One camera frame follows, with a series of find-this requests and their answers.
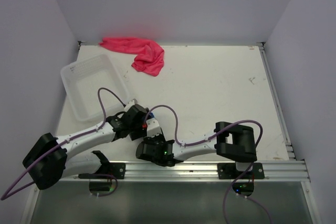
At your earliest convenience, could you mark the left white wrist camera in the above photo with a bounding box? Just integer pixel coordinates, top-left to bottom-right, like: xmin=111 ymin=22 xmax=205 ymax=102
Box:
xmin=124 ymin=99 xmax=138 ymax=112

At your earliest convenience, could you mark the aluminium rail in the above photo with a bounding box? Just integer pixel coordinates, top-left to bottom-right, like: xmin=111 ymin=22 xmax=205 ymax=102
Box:
xmin=257 ymin=42 xmax=297 ymax=161
xmin=34 ymin=159 xmax=310 ymax=183

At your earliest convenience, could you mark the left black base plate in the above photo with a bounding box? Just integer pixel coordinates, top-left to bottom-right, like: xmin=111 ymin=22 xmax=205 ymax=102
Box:
xmin=78 ymin=163 xmax=126 ymax=179

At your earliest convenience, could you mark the front aluminium rail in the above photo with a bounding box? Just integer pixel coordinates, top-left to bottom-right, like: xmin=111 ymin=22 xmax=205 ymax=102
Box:
xmin=34 ymin=159 xmax=310 ymax=183

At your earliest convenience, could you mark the right aluminium rail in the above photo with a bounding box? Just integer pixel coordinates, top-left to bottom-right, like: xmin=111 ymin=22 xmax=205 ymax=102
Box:
xmin=257 ymin=42 xmax=297 ymax=161

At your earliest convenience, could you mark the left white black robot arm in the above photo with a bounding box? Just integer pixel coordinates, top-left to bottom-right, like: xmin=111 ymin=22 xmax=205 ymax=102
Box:
xmin=23 ymin=104 xmax=149 ymax=190

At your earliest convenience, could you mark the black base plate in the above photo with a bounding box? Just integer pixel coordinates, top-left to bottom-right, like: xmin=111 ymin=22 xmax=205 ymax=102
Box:
xmin=217 ymin=163 xmax=265 ymax=179
xmin=78 ymin=163 xmax=126 ymax=179

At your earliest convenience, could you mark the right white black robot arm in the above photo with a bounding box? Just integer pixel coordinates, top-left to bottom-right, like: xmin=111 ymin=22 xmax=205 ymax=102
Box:
xmin=135 ymin=122 xmax=257 ymax=178

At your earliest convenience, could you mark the pink towel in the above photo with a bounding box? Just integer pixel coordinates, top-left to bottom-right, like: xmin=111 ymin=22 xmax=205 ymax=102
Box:
xmin=99 ymin=37 xmax=165 ymax=77

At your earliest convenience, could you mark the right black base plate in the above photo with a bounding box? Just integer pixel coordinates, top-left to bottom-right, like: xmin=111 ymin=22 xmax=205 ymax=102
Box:
xmin=217 ymin=163 xmax=265 ymax=179

